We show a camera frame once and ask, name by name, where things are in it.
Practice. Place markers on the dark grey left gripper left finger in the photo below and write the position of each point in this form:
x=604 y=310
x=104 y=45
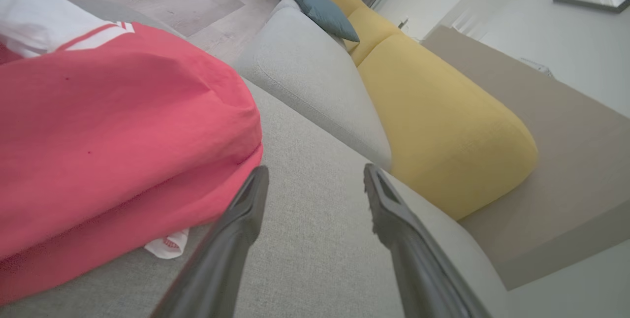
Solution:
x=221 y=259

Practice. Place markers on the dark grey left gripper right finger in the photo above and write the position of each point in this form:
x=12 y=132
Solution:
x=418 y=269

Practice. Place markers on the red shorts with white stripe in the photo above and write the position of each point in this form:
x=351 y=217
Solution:
x=108 y=136

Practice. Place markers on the large grey fabric sofa chaise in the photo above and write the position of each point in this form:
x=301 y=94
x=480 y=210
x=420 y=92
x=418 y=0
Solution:
x=315 y=239

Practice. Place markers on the yellow sofa backrest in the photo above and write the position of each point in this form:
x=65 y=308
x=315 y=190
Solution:
x=443 y=131

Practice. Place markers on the brown beige floor rug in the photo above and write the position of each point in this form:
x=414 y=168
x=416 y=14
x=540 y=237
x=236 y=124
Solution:
x=566 y=170

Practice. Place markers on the grey sofa seat cushion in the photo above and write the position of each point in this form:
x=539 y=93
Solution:
x=305 y=77

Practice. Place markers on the white power strip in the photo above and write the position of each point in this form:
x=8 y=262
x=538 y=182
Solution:
x=537 y=67

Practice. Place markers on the blue throw pillow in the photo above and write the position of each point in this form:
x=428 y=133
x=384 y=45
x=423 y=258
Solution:
x=325 y=10

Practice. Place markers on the small white wall plug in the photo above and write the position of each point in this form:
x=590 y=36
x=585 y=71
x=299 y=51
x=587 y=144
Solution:
x=403 y=22

